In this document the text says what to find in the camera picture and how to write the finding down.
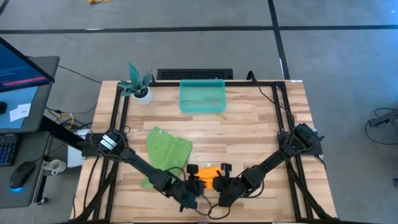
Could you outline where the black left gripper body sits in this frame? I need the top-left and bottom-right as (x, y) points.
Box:
(169, 179), (206, 203)

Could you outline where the black aluminium table frame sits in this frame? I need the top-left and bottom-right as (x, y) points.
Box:
(71, 79), (338, 224)

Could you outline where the orange microfiber towel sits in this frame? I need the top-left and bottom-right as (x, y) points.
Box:
(197, 164), (222, 190)

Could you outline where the white cup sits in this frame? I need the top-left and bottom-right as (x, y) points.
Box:
(42, 159), (67, 176)

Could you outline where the white paper note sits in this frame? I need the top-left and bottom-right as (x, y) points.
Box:
(9, 103), (32, 123)

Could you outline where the snake plant in white pot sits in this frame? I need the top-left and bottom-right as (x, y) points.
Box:
(117, 61), (154, 106)

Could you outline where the black backlit keyboard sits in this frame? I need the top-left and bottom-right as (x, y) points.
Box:
(0, 134), (19, 167)

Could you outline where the black computer mouse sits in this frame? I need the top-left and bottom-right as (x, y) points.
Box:
(8, 161), (35, 190)

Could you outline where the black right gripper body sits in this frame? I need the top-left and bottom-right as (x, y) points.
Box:
(213, 172), (249, 206)

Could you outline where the black floor stand leg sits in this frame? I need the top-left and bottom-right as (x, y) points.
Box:
(365, 107), (398, 146)

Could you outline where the teal plastic basket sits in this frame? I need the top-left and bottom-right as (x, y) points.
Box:
(178, 78), (226, 114)

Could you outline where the black desk strut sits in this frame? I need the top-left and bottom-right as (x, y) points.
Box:
(39, 115), (85, 150)

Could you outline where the yellow cable coil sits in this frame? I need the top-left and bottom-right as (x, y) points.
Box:
(54, 113), (75, 130)

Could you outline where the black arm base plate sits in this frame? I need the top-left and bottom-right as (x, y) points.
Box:
(81, 133), (125, 157)
(277, 130), (323, 156)

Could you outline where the blue-screen computer monitor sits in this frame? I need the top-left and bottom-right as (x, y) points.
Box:
(0, 36), (56, 93)

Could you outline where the green microfiber towel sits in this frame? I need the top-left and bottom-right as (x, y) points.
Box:
(141, 126), (193, 189)

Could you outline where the grey side desk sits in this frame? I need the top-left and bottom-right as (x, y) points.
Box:
(0, 55), (60, 209)

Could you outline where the black power cable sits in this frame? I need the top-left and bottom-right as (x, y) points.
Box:
(247, 70), (296, 125)

